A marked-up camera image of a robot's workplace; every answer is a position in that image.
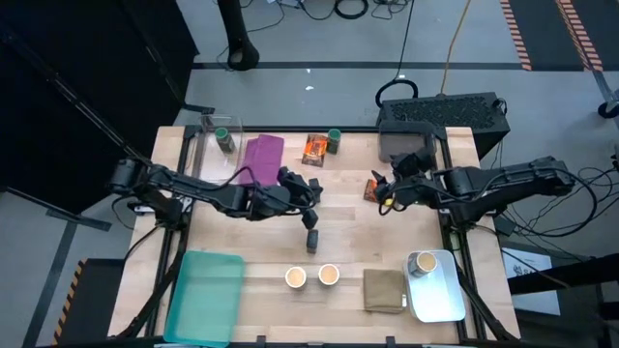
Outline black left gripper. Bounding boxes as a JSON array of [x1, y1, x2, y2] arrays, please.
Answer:
[[247, 166, 319, 231]]

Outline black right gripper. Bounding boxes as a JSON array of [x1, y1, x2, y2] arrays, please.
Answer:
[[370, 169, 439, 217]]

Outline orange spice packet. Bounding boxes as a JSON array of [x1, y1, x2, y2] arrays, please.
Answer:
[[300, 132, 330, 168], [363, 178, 381, 203]]

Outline small dark block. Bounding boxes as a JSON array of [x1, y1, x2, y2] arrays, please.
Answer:
[[305, 228, 321, 255]]

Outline oregano jar green lid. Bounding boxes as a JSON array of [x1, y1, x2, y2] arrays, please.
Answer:
[[214, 126, 237, 155], [325, 128, 343, 156]]

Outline paper cup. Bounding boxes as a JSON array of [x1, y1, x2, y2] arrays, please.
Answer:
[[316, 262, 341, 287]]

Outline grey translucent bin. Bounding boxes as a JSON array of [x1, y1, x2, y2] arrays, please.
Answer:
[[377, 120, 439, 164]]

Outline purple cloth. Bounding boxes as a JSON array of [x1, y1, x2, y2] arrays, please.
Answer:
[[235, 133, 286, 188]]

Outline tan cloth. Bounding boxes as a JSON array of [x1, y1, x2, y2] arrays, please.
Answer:
[[362, 268, 407, 315]]

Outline clear plastic bin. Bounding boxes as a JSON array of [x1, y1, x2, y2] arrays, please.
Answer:
[[194, 113, 244, 186]]

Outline white plastic tray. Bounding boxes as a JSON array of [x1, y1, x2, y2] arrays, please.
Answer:
[[401, 248, 467, 324]]

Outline black power adapter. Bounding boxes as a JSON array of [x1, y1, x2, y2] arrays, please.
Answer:
[[492, 215, 517, 238]]

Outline teal plastic tray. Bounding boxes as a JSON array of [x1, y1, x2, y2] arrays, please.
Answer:
[[162, 248, 247, 348]]

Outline white paper sheet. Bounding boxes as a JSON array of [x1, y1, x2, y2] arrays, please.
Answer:
[[501, 246, 563, 317]]

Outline black metal beam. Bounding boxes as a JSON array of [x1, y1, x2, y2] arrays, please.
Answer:
[[507, 253, 619, 296]]

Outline black hazard-striped platform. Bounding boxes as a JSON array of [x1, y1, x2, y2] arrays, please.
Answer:
[[50, 257, 128, 347]]

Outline black caster wheel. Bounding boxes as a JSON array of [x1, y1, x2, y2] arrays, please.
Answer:
[[597, 99, 619, 120]]

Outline black aluminium table frame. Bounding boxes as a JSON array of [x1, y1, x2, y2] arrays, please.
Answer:
[[110, 124, 521, 348]]

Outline black looped floor cable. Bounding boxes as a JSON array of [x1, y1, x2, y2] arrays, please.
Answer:
[[373, 77, 420, 110]]

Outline yellow hanging cable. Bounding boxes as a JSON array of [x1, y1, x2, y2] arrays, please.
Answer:
[[437, 0, 473, 96]]

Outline black coiled cable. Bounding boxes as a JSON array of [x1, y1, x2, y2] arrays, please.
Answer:
[[334, 0, 370, 21]]

